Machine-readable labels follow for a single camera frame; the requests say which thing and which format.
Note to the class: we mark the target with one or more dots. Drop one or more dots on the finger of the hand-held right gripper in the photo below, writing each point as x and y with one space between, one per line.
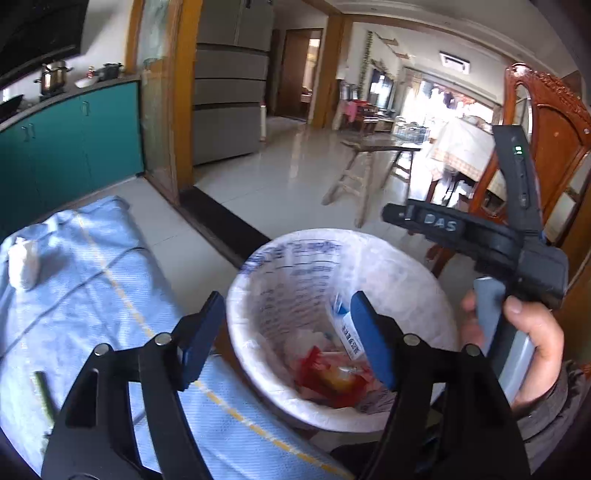
397 213

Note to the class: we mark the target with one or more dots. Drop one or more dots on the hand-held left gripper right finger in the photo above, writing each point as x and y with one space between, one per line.
369 341

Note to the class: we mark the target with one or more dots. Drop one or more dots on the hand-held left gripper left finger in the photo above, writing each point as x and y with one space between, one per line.
203 337

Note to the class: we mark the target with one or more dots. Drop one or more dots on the small white blue box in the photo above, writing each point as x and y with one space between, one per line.
346 323

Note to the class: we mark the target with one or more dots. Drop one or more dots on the red snack packet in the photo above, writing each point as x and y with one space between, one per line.
328 376

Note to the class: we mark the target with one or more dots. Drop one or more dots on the white lined waste bin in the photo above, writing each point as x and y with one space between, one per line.
277 323

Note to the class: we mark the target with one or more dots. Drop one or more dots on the person's right hand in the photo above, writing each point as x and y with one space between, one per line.
540 341

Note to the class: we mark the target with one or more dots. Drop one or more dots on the wooden stool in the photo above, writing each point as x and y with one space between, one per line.
369 152

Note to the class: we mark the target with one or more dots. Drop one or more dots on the white low fence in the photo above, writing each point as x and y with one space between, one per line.
411 131

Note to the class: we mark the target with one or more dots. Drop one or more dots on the dining table with cloth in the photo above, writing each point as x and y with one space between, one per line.
461 147

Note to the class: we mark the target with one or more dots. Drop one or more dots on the distant wooden chairs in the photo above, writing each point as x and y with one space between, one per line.
364 110

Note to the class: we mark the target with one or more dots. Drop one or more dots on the blue checked table cloth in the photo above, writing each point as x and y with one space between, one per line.
92 300

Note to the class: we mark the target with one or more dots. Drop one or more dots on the carved wooden chair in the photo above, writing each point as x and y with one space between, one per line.
554 138

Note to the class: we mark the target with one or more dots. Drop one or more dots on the hanging green vine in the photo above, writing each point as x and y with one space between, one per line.
368 60

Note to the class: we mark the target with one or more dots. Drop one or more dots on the white roll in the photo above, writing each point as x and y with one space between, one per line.
263 122

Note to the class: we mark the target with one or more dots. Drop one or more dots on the ceiling air vent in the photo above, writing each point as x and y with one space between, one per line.
455 62

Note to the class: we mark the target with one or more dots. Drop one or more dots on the dark green scrap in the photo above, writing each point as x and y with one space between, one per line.
42 394

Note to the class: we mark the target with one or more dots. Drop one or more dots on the brown wooden door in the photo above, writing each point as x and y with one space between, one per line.
293 74

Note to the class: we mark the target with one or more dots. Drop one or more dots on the crumpled white tissue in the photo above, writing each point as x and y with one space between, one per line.
23 263

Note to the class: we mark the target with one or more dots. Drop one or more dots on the grey refrigerator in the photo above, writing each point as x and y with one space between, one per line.
231 92

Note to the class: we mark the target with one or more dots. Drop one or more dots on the green base cabinets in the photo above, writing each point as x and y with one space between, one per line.
83 147

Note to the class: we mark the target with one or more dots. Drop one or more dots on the wooden framed glass partition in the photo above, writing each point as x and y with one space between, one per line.
161 115

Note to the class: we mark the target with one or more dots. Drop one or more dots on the white bowl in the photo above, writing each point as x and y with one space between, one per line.
85 82

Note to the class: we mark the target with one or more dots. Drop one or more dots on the black cooking pot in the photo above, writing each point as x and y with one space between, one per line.
111 70

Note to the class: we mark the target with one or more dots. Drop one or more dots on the steel stock pot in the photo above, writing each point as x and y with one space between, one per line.
53 78

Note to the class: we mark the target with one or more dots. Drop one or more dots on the black wok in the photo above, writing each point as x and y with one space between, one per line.
10 105

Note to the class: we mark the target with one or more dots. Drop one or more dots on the black range hood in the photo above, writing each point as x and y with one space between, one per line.
37 32

